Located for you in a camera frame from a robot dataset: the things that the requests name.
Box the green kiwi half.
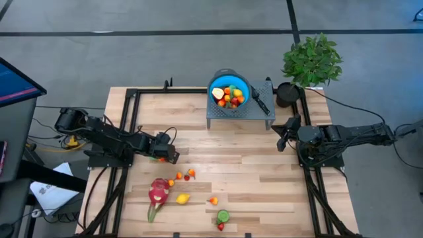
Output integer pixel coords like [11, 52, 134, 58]
[216, 209, 231, 224]

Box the dark flat handheld device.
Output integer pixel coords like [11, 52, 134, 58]
[0, 140, 8, 176]

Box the black desk crossbar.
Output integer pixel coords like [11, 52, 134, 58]
[16, 159, 88, 194]

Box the black knife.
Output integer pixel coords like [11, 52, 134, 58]
[250, 85, 272, 116]

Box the grey perforated metal shelf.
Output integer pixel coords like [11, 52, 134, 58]
[206, 80, 277, 131]

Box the monitor with blue screen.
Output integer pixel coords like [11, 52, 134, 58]
[0, 56, 48, 108]

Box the pink dragon fruit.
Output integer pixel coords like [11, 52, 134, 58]
[147, 177, 171, 223]

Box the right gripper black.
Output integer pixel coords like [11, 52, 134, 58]
[271, 114, 323, 152]

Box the green potted artificial plant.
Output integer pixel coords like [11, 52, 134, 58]
[276, 32, 344, 109]

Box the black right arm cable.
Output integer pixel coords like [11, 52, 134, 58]
[304, 86, 387, 126]

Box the black floor cable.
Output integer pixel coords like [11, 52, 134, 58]
[392, 122, 423, 170]

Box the blue collapsible colander bowl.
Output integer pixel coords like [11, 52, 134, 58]
[207, 67, 252, 116]

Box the white paper sheet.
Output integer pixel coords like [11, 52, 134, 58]
[29, 161, 81, 216]

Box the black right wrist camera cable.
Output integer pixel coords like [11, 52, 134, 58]
[286, 140, 351, 166]

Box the yellow floor cable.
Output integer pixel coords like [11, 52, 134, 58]
[26, 135, 87, 153]

